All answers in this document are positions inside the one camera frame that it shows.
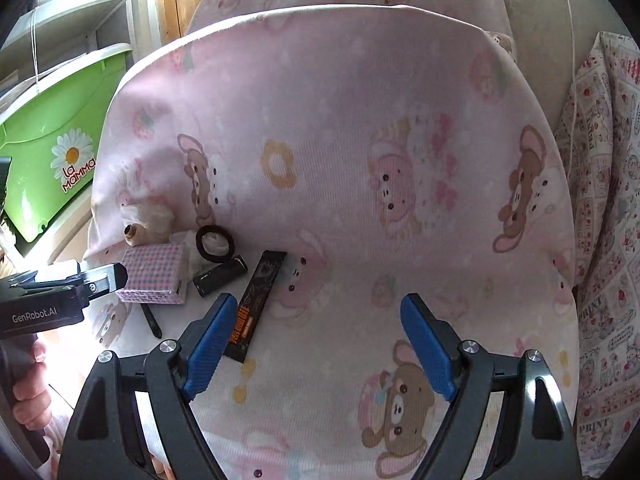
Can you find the small black case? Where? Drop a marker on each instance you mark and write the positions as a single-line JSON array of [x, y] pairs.
[[217, 276]]

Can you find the red-print white quilt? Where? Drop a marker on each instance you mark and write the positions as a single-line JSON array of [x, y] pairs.
[[605, 210]]

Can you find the pink bear-print blanket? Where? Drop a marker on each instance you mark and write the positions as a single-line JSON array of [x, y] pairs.
[[340, 135]]

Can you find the person's left hand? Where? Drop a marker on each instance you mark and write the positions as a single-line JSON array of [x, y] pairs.
[[31, 400]]

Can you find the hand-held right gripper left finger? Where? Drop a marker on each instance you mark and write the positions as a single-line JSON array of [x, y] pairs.
[[210, 347]]

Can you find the white shelf unit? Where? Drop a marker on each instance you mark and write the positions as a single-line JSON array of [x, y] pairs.
[[75, 15]]

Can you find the pink checked box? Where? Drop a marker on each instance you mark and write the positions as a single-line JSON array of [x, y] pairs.
[[150, 272]]

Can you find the black sachet with orange print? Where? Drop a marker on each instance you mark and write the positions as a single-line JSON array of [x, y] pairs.
[[262, 285]]

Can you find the black pen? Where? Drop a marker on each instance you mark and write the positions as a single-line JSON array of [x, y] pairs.
[[150, 320]]

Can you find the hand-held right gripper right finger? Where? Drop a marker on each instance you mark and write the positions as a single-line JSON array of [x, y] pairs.
[[429, 347]]

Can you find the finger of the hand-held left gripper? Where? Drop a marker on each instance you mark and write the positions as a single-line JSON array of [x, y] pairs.
[[107, 279]]

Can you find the small brown bottle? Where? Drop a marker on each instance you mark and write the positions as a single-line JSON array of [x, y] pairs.
[[134, 234]]

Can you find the crumpled white tissue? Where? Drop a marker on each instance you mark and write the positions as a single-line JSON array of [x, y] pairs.
[[155, 220]]

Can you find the green plastic storage box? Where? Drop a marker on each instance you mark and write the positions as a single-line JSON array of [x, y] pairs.
[[45, 125]]

